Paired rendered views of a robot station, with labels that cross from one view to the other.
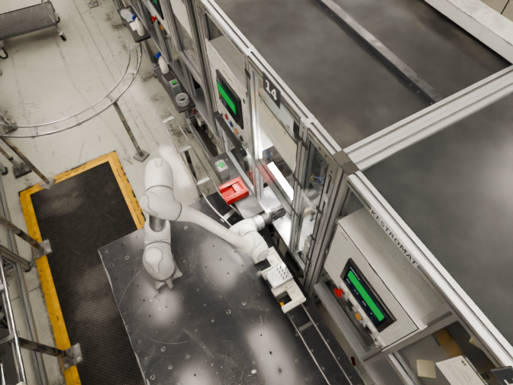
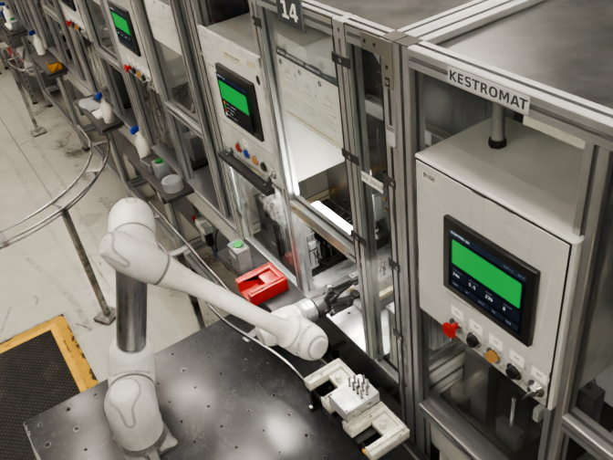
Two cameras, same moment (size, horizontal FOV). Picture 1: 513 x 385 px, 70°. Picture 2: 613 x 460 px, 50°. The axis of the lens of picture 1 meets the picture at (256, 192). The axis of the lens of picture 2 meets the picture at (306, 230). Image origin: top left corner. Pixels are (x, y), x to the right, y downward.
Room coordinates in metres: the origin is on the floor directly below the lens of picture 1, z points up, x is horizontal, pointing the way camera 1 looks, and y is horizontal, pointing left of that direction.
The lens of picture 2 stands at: (-0.65, 0.03, 2.54)
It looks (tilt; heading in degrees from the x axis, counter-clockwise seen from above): 37 degrees down; 357
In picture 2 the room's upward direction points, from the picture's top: 9 degrees counter-clockwise
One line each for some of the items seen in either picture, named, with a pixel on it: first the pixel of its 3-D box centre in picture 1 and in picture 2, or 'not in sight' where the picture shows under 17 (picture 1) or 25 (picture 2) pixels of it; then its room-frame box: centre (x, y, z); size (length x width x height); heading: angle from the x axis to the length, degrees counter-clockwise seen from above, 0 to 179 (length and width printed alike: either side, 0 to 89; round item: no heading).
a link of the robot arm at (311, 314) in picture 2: (258, 222); (306, 312); (0.95, 0.00, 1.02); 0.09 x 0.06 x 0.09; 25
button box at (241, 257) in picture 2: (223, 169); (242, 256); (1.38, 0.20, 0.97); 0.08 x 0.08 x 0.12; 25
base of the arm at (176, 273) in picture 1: (164, 272); (145, 440); (0.80, 0.62, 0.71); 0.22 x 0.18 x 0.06; 25
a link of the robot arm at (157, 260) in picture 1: (157, 260); (131, 409); (0.83, 0.63, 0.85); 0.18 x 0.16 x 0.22; 6
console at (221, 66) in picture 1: (249, 92); (268, 95); (1.42, 0.00, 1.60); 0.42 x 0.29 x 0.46; 25
